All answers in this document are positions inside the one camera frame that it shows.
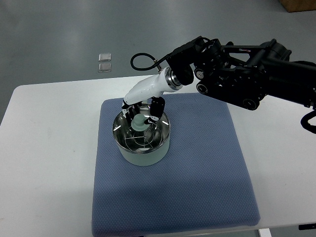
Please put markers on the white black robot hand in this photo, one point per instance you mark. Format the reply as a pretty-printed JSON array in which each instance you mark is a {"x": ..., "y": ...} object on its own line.
[{"x": 152, "y": 87}]

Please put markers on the glass lid with green knob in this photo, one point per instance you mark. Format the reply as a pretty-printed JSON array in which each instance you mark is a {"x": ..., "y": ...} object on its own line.
[{"x": 148, "y": 139}]

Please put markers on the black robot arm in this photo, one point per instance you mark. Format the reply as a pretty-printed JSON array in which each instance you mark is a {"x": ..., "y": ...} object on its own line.
[{"x": 241, "y": 75}]

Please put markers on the pale green pot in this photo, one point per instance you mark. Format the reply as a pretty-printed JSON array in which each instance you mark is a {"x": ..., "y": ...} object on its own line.
[{"x": 145, "y": 159}]

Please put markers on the upper metal floor plate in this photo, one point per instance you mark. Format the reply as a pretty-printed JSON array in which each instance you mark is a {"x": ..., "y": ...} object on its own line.
[{"x": 104, "y": 57}]

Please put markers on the blue padded mat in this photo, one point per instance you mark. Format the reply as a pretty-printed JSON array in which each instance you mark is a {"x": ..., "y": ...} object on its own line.
[{"x": 201, "y": 183}]

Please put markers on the brown cardboard box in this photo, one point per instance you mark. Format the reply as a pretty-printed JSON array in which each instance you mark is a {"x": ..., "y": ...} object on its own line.
[{"x": 298, "y": 5}]

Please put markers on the black table bracket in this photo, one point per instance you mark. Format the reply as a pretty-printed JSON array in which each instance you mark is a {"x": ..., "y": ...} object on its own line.
[{"x": 307, "y": 227}]

